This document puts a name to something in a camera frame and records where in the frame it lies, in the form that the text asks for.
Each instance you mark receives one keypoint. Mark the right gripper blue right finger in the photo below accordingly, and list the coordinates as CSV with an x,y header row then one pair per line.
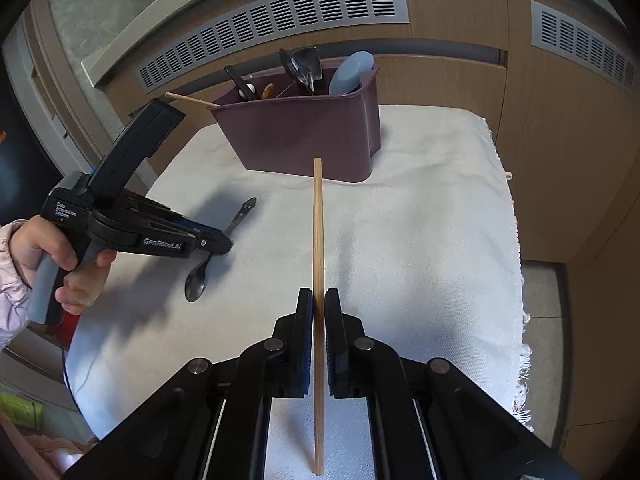
x,y
337,345

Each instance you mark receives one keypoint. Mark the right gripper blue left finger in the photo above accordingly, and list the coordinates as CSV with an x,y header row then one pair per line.
x,y
301,343

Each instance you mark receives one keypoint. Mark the wooden chopstick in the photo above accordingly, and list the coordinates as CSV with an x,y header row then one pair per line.
x,y
319,338
189,99

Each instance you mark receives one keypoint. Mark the grey blue plastic spoon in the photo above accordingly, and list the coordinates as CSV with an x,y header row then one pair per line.
x,y
346,78

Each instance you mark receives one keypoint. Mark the black metal peeler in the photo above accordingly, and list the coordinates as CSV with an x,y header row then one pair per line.
x,y
304,67

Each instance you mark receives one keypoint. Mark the white ball handle metal spoon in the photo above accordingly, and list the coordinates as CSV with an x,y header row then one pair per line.
x,y
246,92

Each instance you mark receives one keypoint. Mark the wooden spoon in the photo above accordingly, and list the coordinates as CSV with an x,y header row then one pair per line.
x,y
268,91

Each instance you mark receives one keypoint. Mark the pink sleeve forearm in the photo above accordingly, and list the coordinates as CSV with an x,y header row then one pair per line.
x,y
15,293

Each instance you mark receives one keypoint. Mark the person's left hand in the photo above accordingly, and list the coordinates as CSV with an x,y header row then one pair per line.
x,y
60,264

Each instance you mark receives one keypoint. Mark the white table cloth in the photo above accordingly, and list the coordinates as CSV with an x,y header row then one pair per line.
x,y
425,252

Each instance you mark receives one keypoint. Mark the dark purple utensil caddy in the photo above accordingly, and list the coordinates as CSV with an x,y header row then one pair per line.
x,y
287,132

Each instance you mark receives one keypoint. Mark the long grey vent grille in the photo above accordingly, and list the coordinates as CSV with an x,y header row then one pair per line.
x,y
257,23

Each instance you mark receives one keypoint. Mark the small grey vent grille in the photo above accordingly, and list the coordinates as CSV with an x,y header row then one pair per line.
x,y
558,33

